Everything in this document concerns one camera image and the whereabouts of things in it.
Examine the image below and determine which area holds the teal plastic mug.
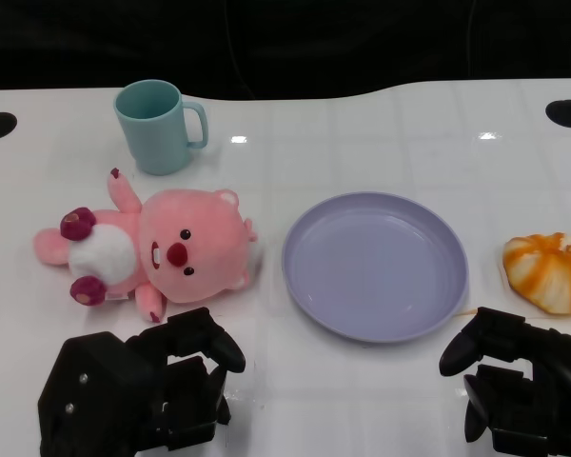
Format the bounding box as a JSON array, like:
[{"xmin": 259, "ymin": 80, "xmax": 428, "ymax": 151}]
[{"xmin": 112, "ymin": 79, "xmax": 209, "ymax": 177}]

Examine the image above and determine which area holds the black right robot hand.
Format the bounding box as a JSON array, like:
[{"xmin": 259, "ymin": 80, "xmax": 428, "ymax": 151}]
[{"xmin": 439, "ymin": 307, "xmax": 571, "ymax": 457}]

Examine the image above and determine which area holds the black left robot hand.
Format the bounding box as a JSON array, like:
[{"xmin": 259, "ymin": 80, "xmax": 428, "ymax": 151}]
[{"xmin": 37, "ymin": 307, "xmax": 247, "ymax": 457}]

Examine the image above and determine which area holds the lavender plastic plate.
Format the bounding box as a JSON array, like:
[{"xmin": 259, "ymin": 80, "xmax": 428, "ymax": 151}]
[{"xmin": 281, "ymin": 190, "xmax": 470, "ymax": 345}]

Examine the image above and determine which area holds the orange and white bread toy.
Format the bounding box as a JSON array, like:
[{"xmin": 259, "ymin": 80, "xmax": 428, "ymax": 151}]
[{"xmin": 502, "ymin": 231, "xmax": 571, "ymax": 315}]

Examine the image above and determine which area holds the thin black background cable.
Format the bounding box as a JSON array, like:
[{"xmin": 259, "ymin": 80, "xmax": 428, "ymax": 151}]
[
  {"xmin": 466, "ymin": 0, "xmax": 477, "ymax": 78},
  {"xmin": 223, "ymin": 0, "xmax": 258, "ymax": 100}
]

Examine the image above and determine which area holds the pink plush beaver doll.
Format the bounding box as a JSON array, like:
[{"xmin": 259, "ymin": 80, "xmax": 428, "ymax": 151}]
[{"xmin": 32, "ymin": 167, "xmax": 260, "ymax": 325}]

